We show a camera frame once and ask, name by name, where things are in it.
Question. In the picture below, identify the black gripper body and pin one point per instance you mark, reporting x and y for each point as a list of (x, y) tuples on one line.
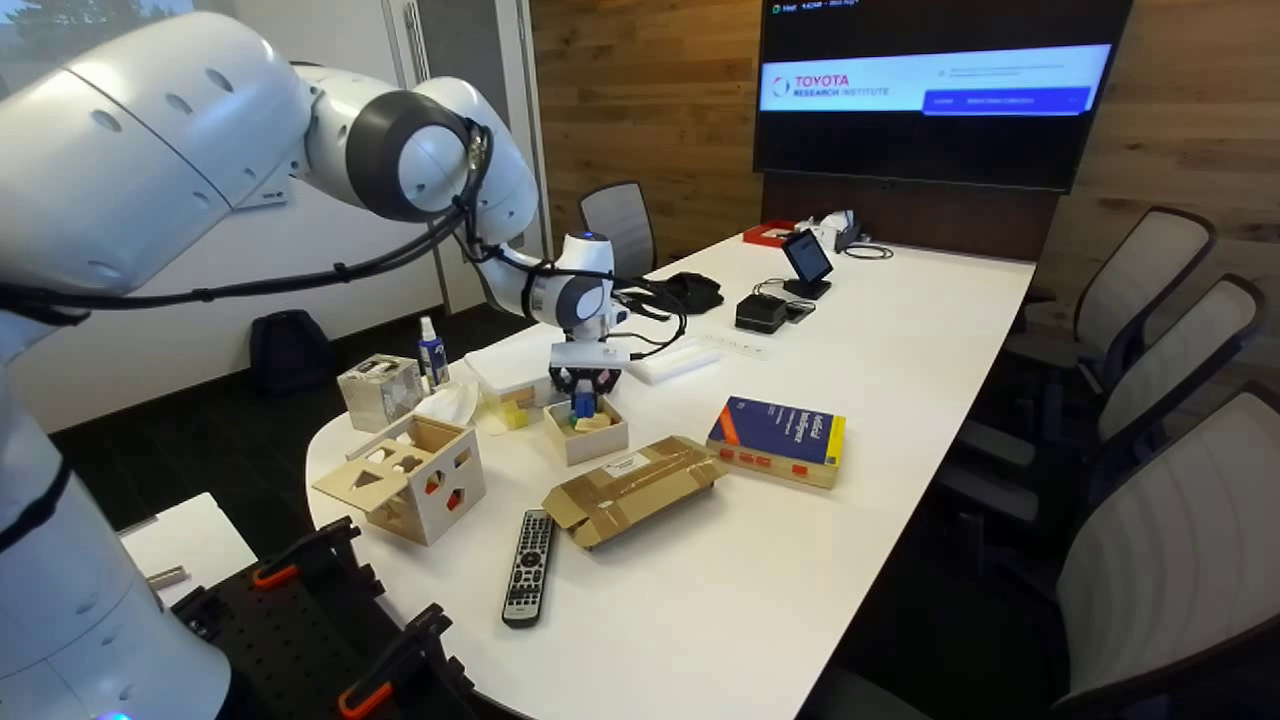
[(584, 371)]

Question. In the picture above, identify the blue flowery block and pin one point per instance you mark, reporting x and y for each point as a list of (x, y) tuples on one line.
[(584, 406)]

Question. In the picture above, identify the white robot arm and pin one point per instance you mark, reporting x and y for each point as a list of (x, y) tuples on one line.
[(146, 146)]

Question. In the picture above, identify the white robot base platform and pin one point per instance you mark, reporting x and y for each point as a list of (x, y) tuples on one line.
[(184, 543)]

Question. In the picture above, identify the small open wooden box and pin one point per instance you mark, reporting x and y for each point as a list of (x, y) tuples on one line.
[(595, 443)]

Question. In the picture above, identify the flattened cardboard box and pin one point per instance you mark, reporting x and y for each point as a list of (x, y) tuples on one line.
[(627, 495)]

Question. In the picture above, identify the wooden shape sorter box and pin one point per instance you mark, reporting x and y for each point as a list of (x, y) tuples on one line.
[(424, 495)]

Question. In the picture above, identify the small black box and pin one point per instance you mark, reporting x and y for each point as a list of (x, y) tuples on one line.
[(761, 313)]

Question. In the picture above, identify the blue and orange puzzle box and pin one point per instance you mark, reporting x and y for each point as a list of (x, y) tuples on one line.
[(782, 434)]

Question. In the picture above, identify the grey tissue box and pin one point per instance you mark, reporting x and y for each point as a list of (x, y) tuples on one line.
[(383, 393)]

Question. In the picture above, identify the white plastic container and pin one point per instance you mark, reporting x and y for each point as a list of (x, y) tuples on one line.
[(515, 372)]

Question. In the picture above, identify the white paper sheet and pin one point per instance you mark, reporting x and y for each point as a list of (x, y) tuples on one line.
[(681, 359)]

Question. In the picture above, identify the grey mesh office chair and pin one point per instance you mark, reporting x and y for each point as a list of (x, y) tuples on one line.
[(1172, 361), (619, 225), (1133, 285), (1172, 560)]

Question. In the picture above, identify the hand sanitizer bottle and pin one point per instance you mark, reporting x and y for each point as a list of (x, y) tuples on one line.
[(431, 352)]

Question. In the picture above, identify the black remote control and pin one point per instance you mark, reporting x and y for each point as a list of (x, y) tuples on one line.
[(529, 565)]

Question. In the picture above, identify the flat red item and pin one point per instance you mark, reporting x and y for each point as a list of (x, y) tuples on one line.
[(769, 235)]

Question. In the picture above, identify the black bag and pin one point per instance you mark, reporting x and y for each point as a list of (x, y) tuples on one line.
[(286, 352)]

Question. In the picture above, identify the white conference device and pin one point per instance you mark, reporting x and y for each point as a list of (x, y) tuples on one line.
[(842, 229)]

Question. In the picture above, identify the black clamp orange tip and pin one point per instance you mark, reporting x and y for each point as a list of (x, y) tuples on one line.
[(393, 667), (307, 555)]

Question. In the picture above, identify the black mounting plate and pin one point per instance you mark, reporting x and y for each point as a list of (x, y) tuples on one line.
[(286, 644)]

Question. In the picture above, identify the wall mounted tv screen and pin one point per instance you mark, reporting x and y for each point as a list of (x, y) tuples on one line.
[(932, 83)]

